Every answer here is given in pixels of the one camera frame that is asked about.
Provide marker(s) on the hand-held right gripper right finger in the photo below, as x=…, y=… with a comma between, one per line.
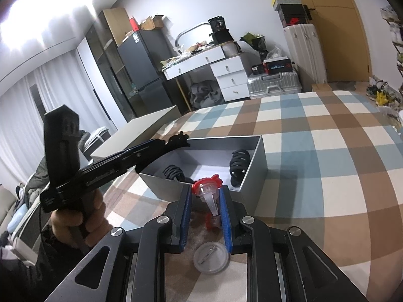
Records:
x=227, y=220

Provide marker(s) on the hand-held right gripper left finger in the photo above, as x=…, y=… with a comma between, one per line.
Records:
x=186, y=220

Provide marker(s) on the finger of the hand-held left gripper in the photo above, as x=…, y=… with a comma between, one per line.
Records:
x=144, y=146
x=141, y=159

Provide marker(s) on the grey cardboard box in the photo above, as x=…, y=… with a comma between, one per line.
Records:
x=157, y=185

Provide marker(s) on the red and clear hair clip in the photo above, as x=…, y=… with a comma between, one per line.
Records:
x=201, y=187

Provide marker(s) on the black toothed claw clip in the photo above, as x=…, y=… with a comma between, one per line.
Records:
x=239, y=166

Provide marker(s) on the person's left forearm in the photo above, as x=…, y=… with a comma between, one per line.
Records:
x=25, y=273

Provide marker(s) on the person's left hand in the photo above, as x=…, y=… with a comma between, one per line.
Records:
x=94, y=217

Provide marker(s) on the dark green jacket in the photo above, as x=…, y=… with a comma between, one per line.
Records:
x=39, y=176

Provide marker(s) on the clear round badge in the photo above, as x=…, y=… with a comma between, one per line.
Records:
x=211, y=258

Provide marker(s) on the white curtain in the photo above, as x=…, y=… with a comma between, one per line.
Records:
x=19, y=116

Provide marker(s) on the grey bag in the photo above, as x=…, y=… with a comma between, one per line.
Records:
x=204, y=96

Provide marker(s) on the dark grey refrigerator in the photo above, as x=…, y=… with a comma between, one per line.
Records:
x=141, y=66

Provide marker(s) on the dark glass cabinet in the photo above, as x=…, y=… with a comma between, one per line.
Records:
x=107, y=63

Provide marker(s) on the white desk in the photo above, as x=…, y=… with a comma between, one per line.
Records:
x=201, y=63

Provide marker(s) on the pile of desk clutter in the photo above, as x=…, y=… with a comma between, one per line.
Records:
x=189, y=53

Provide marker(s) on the white drawer unit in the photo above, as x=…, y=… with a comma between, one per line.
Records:
x=229, y=81

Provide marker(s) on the tall cardboard box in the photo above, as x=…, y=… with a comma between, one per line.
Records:
x=118, y=25

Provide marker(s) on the open cardboard box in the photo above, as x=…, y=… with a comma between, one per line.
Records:
x=152, y=22

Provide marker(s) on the white ribbed bin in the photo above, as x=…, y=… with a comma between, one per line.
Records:
x=231, y=49

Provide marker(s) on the small black box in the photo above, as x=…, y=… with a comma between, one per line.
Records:
x=258, y=69

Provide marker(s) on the stack of black boxes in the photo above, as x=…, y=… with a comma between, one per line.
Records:
x=222, y=30

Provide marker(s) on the silver suitcase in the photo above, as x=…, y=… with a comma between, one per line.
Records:
x=274, y=85

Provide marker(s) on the ceiling light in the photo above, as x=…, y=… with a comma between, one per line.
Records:
x=47, y=6

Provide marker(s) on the dark wrapped flower bouquet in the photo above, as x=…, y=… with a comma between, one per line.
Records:
x=253, y=42

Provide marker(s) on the black box with red ends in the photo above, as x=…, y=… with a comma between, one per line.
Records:
x=278, y=66

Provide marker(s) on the clear plastic bag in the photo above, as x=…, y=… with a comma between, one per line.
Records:
x=274, y=53

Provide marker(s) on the white suitcase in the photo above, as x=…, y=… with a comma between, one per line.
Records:
x=305, y=53

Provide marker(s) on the black and red shoe box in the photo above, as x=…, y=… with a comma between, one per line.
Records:
x=291, y=17

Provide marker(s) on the patterned bag with yellow contents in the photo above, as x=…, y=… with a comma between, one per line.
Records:
x=382, y=96

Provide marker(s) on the grey shoe box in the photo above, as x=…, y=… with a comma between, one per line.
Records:
x=286, y=4

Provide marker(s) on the wooden door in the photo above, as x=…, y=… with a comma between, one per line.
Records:
x=340, y=37

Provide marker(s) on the shoe rack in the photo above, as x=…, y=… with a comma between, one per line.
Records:
x=393, y=37

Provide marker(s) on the chrome arched frame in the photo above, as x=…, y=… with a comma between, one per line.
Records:
x=192, y=27

